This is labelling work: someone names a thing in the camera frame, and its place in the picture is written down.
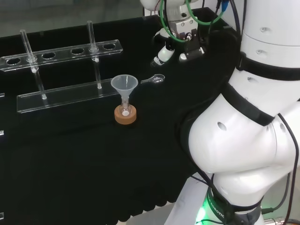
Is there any green cable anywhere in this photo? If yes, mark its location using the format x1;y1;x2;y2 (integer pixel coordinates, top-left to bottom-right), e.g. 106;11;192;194
159;0;188;43
186;0;227;25

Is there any black bench cloth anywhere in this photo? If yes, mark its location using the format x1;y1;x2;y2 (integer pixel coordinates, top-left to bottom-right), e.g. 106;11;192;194
0;8;235;223

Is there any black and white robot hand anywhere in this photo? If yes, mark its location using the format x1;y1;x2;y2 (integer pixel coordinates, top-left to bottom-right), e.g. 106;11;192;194
151;20;208;68

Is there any clear plastic funnel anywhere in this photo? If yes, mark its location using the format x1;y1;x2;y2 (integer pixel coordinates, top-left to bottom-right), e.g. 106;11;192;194
110;74;139;107

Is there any small round-bottom glass flask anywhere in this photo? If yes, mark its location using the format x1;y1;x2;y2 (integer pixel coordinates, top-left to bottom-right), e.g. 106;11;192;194
118;97;132;118

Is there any clear acrylic funnel stand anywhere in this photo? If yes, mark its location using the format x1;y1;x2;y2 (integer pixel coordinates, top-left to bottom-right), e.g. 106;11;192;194
0;20;124;114

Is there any cork ring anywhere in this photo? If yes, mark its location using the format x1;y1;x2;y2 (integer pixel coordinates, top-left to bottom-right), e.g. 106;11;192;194
114;105;137;125

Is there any black cable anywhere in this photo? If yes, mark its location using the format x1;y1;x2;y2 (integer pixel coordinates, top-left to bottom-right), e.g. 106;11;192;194
277;113;300;225

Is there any clear glass weighing funnel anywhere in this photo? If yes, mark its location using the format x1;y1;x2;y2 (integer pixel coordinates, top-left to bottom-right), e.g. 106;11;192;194
140;73;166;85

